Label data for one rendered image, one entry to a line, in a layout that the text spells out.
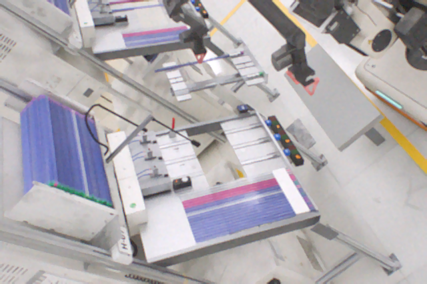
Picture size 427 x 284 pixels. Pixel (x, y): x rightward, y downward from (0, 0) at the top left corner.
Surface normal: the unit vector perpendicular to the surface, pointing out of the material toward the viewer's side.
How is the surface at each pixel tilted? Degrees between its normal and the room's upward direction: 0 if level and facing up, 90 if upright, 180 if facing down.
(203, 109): 90
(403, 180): 0
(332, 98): 0
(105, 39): 44
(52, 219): 90
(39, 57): 90
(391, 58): 0
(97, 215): 90
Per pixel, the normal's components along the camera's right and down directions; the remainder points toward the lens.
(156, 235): 0.00, -0.73
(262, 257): -0.65, -0.39
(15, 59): 0.31, 0.65
